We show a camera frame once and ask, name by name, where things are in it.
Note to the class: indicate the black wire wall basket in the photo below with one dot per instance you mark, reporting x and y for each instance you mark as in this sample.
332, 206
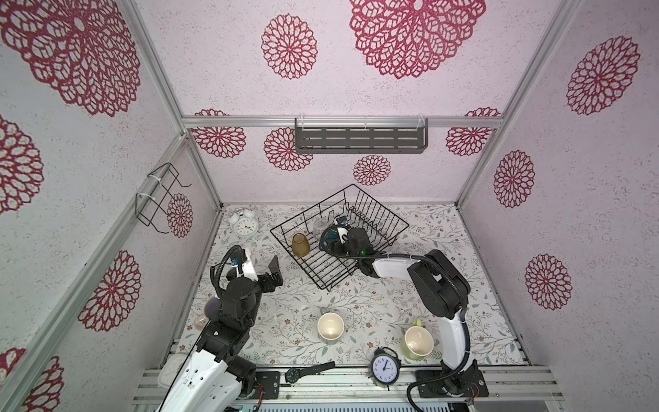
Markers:
165, 207

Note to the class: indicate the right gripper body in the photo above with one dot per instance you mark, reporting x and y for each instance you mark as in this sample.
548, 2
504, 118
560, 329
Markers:
339, 243

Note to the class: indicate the black wristwatch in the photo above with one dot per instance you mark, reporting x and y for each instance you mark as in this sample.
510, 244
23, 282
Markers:
294, 374

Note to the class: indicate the white square clock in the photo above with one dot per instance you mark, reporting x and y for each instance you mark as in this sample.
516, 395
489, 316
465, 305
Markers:
169, 371

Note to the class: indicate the clear glass cup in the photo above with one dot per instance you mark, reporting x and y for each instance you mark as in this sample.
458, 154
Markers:
319, 225

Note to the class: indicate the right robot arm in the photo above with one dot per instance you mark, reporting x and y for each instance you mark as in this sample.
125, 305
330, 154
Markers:
443, 290

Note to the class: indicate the cream cup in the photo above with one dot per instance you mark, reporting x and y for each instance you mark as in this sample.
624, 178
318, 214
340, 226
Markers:
330, 327

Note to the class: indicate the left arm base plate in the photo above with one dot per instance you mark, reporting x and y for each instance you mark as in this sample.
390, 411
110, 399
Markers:
267, 386

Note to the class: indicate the purple round object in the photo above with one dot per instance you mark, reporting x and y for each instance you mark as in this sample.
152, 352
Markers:
212, 307

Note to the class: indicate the grey wall shelf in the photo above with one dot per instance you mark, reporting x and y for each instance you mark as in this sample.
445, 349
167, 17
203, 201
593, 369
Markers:
364, 140

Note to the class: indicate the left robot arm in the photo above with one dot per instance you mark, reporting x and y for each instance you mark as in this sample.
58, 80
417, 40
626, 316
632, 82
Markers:
214, 375

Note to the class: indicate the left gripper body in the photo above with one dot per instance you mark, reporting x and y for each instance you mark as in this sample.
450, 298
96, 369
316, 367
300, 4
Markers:
265, 284

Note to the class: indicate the black wire dish rack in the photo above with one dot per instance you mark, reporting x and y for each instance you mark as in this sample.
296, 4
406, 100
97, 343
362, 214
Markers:
382, 224

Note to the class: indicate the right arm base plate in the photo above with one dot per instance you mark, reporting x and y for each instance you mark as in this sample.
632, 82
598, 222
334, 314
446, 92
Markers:
467, 384

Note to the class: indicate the amber glass cup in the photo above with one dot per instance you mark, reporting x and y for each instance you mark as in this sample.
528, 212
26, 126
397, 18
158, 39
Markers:
300, 245

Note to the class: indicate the black alarm clock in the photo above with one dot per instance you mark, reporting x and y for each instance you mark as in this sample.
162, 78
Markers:
385, 367

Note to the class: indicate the light green mug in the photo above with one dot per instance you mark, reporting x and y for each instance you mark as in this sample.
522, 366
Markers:
418, 342

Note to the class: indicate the dark green mug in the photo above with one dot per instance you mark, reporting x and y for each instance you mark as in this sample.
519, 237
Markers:
334, 235

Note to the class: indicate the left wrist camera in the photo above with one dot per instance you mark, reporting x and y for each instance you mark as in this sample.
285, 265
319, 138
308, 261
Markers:
243, 264

